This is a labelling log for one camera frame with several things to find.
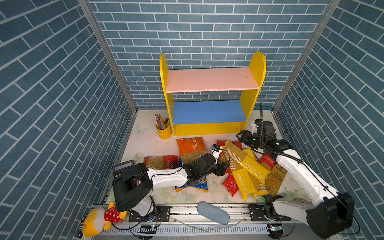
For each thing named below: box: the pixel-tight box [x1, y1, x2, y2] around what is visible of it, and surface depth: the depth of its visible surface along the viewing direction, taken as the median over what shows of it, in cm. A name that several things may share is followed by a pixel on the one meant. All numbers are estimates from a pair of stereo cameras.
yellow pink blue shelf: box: [159, 51, 267, 136], surface depth 86 cm
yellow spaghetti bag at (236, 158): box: [222, 140, 271, 184], surface depth 86 cm
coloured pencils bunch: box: [153, 113, 169, 130], surface depth 97 cm
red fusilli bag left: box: [143, 155, 182, 170], surface depth 90 cm
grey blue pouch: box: [197, 201, 230, 225], surface depth 74 cm
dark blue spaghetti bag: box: [265, 163, 288, 197], surface depth 83 cm
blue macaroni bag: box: [175, 176, 209, 193], surface depth 81 cm
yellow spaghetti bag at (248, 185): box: [231, 147, 269, 201], surface depth 80 cm
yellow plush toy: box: [77, 201, 128, 239], surface depth 68 cm
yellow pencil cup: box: [155, 119, 172, 140], surface depth 98 cm
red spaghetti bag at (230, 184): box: [222, 174, 239, 197], surface depth 82 cm
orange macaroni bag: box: [176, 136, 207, 164], surface depth 93 cm
